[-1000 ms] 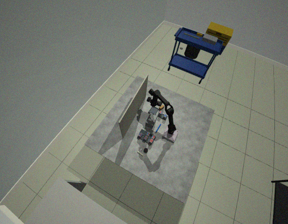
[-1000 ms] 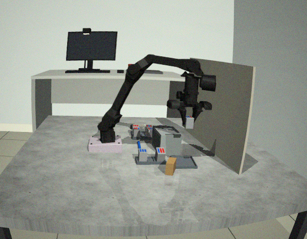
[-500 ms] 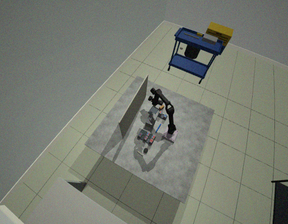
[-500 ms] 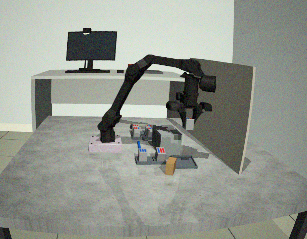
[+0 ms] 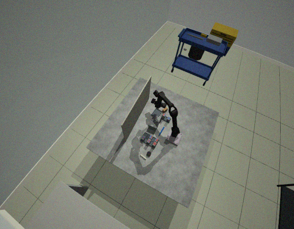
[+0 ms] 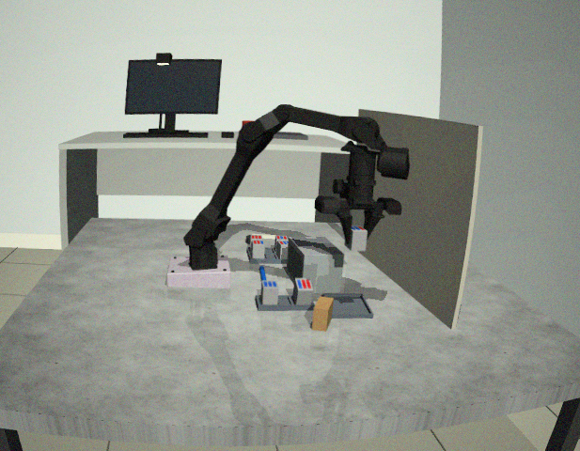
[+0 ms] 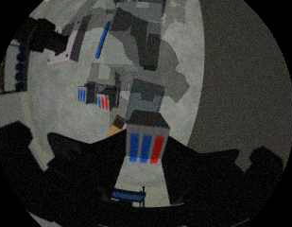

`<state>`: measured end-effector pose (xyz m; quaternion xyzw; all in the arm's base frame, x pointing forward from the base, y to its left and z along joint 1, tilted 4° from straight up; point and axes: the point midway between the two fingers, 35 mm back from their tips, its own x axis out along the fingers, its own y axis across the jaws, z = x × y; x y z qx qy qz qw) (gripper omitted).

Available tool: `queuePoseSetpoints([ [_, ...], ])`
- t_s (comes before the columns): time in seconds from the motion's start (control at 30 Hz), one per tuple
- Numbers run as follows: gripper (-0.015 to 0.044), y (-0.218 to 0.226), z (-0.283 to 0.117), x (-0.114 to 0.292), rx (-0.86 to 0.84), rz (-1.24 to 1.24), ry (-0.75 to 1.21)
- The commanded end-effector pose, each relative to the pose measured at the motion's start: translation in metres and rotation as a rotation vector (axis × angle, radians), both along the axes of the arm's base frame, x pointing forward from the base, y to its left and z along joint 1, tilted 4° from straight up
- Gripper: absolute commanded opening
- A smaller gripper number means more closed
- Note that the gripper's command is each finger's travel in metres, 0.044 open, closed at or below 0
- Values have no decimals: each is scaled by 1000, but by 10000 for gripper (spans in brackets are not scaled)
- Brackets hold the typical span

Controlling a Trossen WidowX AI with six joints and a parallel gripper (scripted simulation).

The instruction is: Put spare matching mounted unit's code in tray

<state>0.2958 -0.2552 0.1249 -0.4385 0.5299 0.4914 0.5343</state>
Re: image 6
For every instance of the grey flat panel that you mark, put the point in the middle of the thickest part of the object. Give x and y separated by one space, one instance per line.
426 248

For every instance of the tan rectangular block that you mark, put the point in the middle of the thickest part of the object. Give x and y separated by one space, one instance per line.
322 314

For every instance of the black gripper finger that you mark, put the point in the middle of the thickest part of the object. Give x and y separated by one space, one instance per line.
371 220
346 221

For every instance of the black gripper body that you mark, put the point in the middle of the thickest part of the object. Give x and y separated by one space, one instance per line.
359 194

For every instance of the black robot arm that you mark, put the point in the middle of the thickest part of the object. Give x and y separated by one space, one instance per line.
255 136

